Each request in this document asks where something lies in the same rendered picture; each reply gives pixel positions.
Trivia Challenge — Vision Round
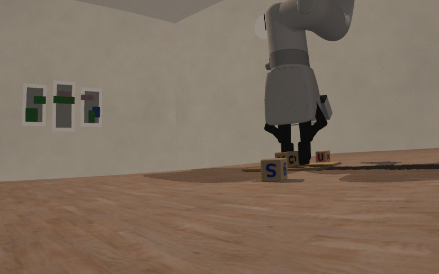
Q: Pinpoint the tan wooden letter block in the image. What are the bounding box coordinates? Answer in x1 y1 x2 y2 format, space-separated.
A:
275 152 294 168
287 151 300 166
316 150 330 162
261 158 288 181

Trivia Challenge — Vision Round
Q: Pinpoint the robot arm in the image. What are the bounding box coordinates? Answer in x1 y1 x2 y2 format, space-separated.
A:
265 0 355 70

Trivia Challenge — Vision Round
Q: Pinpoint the orange flat mat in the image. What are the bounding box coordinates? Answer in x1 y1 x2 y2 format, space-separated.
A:
242 162 341 172

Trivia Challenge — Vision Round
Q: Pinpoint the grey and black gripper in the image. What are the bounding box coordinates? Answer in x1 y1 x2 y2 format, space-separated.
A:
264 64 327 165

